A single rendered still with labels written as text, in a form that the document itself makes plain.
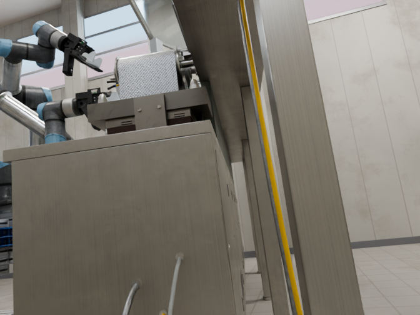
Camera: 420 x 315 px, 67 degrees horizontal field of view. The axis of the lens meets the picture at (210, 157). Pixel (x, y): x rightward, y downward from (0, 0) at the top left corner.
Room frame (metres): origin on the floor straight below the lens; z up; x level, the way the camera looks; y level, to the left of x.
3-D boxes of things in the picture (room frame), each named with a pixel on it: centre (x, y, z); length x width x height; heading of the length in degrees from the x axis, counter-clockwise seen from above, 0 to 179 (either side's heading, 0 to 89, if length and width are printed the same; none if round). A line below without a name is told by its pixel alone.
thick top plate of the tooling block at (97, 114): (1.07, 0.18, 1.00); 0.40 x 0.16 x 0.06; 85
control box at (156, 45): (1.81, 0.25, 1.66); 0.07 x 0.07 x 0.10; 63
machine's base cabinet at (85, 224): (2.19, 0.20, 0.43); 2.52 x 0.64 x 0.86; 175
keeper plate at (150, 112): (0.97, 0.17, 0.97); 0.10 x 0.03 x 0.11; 85
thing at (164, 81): (1.19, 0.21, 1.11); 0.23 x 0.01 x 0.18; 85
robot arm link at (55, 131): (1.24, 0.60, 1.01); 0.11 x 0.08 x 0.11; 11
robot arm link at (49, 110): (1.22, 0.60, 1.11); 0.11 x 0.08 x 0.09; 85
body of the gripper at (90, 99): (1.21, 0.44, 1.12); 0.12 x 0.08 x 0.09; 85
